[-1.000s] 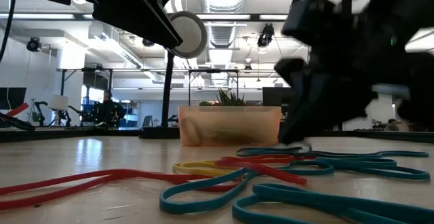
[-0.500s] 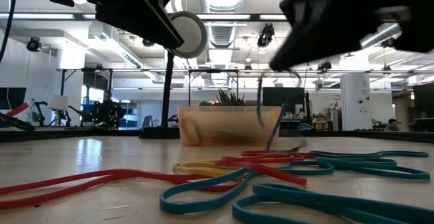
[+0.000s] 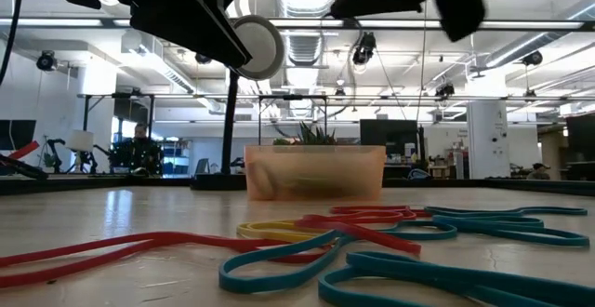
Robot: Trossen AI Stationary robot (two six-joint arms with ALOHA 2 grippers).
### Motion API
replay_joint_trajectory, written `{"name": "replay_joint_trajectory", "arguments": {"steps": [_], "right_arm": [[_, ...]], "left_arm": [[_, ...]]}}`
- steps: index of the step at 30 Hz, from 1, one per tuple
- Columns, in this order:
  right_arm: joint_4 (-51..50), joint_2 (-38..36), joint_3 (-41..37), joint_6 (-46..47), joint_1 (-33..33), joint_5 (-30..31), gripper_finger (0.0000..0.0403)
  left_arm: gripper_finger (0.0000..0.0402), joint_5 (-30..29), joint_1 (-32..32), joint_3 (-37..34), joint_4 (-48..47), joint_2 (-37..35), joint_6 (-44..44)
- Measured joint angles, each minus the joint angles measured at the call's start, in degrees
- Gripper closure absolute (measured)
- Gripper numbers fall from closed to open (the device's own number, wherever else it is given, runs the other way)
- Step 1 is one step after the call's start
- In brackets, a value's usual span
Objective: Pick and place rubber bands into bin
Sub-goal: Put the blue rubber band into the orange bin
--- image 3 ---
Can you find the white box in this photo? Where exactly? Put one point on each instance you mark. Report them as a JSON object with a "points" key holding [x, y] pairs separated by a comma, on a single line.
{"points": [[80, 141]]}

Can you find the black ceiling spotlight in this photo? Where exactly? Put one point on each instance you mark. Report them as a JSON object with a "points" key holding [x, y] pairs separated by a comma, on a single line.
{"points": [[532, 58], [46, 61], [445, 89], [365, 49], [203, 59]]}

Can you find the black desk lamp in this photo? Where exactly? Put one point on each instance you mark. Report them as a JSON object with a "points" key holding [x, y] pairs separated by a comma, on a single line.
{"points": [[265, 46]]}

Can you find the small green potted plant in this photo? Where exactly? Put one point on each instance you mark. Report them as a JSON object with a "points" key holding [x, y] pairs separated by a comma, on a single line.
{"points": [[316, 136]]}

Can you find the orange translucent plastic bin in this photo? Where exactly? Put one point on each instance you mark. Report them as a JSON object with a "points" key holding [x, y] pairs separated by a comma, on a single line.
{"points": [[316, 172]]}

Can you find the person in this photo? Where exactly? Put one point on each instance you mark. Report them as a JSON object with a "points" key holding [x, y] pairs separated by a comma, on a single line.
{"points": [[538, 172], [139, 151]]}

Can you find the red slanted bar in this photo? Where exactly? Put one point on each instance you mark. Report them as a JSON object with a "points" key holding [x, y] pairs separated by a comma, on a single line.
{"points": [[27, 149]]}

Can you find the black aluminium table frame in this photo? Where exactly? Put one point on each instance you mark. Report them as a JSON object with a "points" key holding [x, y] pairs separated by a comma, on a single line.
{"points": [[93, 185]]}

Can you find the red rubber band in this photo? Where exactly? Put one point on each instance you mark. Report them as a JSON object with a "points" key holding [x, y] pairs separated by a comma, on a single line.
{"points": [[162, 238], [372, 235], [372, 210]]}

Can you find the black slanted bar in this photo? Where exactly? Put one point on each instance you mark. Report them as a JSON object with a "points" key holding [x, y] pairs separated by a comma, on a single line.
{"points": [[23, 169]]}

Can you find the black frame beam with lights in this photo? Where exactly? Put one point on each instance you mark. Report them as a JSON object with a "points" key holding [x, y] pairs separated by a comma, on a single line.
{"points": [[107, 22]]}

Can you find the blue storage shelf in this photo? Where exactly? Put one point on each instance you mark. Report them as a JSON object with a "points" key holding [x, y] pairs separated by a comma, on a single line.
{"points": [[175, 156]]}

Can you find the white pillar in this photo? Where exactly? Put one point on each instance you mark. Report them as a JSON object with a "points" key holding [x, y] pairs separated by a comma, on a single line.
{"points": [[488, 130]]}

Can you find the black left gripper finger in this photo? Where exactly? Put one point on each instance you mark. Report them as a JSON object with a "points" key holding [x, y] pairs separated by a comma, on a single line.
{"points": [[218, 0], [186, 23]]}

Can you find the silver ventilation duct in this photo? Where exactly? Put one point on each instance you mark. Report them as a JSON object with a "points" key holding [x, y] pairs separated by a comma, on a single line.
{"points": [[304, 49]]}

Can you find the teal rubber band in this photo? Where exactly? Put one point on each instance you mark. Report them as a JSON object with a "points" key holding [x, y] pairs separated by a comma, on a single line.
{"points": [[418, 237], [418, 270], [488, 222], [511, 212], [279, 252]]}

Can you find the white bottle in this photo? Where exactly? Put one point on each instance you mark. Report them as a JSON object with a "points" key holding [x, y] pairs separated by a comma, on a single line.
{"points": [[409, 151]]}

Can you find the black background rig frame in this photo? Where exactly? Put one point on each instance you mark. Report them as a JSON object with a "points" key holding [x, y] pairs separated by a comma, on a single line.
{"points": [[86, 111], [293, 97]]}

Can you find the yellow rubber band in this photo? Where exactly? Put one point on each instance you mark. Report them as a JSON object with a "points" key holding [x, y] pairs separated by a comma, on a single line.
{"points": [[269, 232]]}

